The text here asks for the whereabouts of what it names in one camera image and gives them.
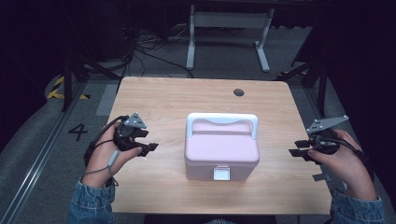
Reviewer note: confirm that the black tripod stand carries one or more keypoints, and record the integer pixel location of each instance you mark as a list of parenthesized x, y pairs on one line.
[(311, 77), (79, 71)]

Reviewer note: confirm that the yellow black floor tape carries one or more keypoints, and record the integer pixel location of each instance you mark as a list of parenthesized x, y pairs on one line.
[(62, 90)]

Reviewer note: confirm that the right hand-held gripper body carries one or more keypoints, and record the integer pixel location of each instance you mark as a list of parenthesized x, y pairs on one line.
[(323, 137)]

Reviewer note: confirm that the metal floor rail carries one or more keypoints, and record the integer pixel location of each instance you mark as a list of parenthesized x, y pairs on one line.
[(34, 161)]

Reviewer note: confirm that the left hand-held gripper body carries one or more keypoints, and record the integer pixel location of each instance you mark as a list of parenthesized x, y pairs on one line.
[(125, 133)]

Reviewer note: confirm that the person's right hand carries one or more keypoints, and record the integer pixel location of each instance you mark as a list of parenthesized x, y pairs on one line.
[(345, 168)]

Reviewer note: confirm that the pink storage box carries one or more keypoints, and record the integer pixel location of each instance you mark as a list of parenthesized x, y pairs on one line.
[(221, 147)]

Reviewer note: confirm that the white metal desk frame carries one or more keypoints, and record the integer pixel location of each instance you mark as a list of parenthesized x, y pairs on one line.
[(229, 34)]

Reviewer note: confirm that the person's left hand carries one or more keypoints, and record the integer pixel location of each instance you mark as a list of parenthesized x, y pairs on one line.
[(107, 154)]

